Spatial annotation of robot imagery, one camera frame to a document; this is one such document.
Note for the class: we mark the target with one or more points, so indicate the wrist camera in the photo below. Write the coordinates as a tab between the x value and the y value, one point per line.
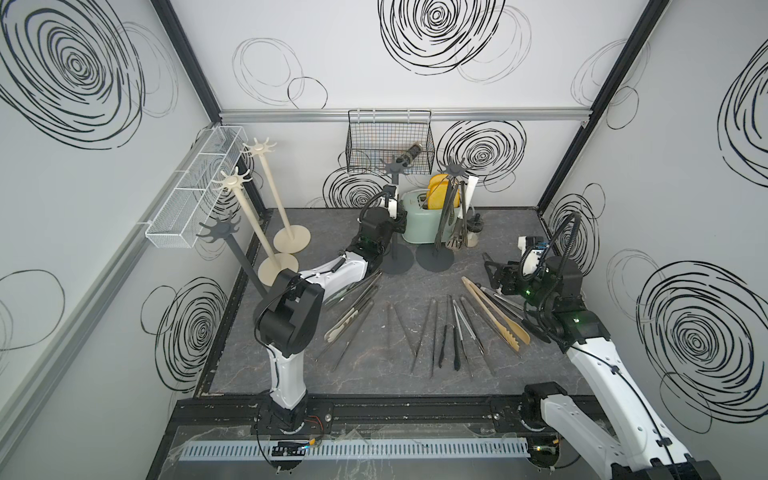
391	200
531	247

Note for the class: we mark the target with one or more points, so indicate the black tweezer tongs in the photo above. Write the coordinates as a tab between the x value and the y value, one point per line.
450	332

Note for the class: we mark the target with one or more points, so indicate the glass sugar jar black lid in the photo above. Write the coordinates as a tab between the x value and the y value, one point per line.
475	225

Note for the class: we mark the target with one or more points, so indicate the beige plastic tongs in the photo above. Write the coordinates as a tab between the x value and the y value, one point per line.
495	312

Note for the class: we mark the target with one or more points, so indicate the cream utensil rack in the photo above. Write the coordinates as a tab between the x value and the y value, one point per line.
292	238
275	262

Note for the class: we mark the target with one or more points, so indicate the grey utensil rack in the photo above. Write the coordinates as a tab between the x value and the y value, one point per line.
399	259
218	229
438	258

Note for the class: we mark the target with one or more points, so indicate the mint green toaster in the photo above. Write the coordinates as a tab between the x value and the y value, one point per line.
422	224

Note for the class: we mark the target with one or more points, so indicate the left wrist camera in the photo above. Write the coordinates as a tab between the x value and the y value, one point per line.
391	200

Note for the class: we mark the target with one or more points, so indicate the plain steel serving tongs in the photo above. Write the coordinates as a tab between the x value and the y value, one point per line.
447	210

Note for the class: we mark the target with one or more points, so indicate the grey slotted cable duct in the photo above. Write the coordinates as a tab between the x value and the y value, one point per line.
356	449

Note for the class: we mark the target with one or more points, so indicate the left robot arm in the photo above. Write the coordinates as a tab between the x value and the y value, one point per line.
286	319

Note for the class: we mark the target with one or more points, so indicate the black tipped steel tongs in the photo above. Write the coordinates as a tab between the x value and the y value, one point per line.
515	309

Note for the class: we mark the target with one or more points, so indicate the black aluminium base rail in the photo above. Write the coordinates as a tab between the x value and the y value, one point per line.
320	412

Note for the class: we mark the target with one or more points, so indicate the large steel tongs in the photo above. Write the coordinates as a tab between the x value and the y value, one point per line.
365	313

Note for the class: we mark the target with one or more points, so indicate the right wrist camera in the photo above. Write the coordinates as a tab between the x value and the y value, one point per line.
531	247

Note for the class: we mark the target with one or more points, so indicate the slim steel tongs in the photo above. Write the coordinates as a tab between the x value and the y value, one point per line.
431	305

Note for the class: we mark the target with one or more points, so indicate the back cream utensil rack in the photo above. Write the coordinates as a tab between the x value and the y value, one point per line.
292	238

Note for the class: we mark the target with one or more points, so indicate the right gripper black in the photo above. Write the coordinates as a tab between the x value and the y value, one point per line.
511	271

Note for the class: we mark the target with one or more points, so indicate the dark bottle in basket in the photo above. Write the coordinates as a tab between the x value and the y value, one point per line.
405	160

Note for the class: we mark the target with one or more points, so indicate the black wire wall basket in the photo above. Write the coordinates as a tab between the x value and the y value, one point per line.
376	137

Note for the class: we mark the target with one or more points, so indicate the white wire wall basket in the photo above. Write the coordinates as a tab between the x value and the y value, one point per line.
198	196

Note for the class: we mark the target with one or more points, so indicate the steel slotted tongs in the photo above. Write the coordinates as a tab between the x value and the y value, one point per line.
347	291

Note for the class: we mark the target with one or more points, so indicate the front cream utensil rack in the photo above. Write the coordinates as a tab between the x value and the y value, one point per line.
275	262

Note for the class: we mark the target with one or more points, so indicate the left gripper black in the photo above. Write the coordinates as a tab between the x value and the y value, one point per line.
398	222

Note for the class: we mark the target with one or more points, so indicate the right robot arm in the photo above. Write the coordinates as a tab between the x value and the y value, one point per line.
637	445

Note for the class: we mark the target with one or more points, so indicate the white handled slim tongs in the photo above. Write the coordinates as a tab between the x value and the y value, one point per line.
463	325

